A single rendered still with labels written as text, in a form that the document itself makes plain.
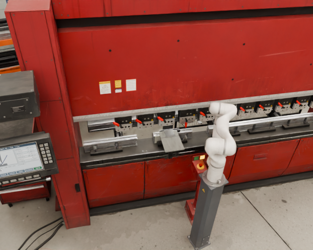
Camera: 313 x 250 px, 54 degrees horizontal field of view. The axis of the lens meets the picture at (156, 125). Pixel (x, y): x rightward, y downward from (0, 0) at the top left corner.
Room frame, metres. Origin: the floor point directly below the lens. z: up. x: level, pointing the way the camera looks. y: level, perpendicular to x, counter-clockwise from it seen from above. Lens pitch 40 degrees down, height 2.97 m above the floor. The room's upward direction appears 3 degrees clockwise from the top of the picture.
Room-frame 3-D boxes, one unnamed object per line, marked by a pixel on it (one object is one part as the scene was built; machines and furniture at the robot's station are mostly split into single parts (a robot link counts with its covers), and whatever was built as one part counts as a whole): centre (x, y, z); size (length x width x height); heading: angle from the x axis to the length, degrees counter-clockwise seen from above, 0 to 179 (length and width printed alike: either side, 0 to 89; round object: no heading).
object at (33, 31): (2.17, 0.88, 1.15); 0.85 x 0.25 x 2.30; 15
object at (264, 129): (2.44, -1.10, 0.89); 0.30 x 0.05 x 0.03; 105
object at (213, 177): (1.67, -0.49, 1.09); 0.19 x 0.19 x 0.18
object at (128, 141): (2.10, 0.42, 0.92); 0.50 x 0.06 x 0.10; 105
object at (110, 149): (2.03, 0.46, 0.89); 0.30 x 0.05 x 0.03; 105
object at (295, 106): (2.58, -1.44, 1.18); 0.15 x 0.09 x 0.17; 105
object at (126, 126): (2.13, 0.30, 1.18); 0.15 x 0.09 x 0.17; 105
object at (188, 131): (2.26, -0.16, 0.92); 0.39 x 0.06 x 0.10; 105
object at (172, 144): (2.10, -0.14, 1.00); 0.26 x 0.18 x 0.01; 15
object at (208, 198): (1.67, -0.49, 0.50); 0.18 x 0.18 x 1.00; 29
